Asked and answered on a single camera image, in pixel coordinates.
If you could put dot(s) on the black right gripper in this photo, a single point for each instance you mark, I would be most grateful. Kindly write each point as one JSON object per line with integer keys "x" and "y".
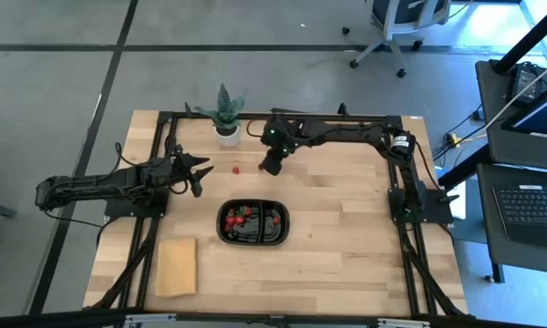
{"x": 272, "y": 165}

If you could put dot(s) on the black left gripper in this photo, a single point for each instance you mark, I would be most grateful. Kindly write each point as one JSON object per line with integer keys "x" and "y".
{"x": 184, "y": 171}

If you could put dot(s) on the black plastic divided container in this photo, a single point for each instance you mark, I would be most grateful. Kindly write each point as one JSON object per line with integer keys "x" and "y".
{"x": 273, "y": 234}

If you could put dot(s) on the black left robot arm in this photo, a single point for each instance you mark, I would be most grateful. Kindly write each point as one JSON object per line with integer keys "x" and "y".
{"x": 95, "y": 187}

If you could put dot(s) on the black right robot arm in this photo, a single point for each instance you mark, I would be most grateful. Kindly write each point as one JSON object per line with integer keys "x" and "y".
{"x": 346, "y": 130}

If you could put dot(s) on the white round plant pot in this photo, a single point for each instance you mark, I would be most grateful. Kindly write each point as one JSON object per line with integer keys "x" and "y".
{"x": 228, "y": 136}

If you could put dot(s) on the green snake plant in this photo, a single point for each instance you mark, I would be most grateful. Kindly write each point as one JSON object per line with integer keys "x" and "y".
{"x": 225, "y": 109}

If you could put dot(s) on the folded yellow cloth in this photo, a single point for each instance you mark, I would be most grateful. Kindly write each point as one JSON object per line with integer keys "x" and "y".
{"x": 176, "y": 268}

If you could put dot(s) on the white office chair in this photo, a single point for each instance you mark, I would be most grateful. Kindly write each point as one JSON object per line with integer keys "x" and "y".
{"x": 401, "y": 18}

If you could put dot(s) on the dark grey desk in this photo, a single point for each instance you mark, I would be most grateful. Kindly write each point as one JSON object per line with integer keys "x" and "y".
{"x": 519, "y": 257}

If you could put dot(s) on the black power brick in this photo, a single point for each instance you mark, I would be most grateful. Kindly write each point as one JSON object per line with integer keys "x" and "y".
{"x": 524, "y": 79}

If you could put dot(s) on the black slanted pole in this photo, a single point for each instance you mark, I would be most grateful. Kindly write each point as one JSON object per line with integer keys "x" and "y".
{"x": 529, "y": 39}

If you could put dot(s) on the black metal table frame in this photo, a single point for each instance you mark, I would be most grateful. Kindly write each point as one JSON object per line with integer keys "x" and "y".
{"x": 346, "y": 117}

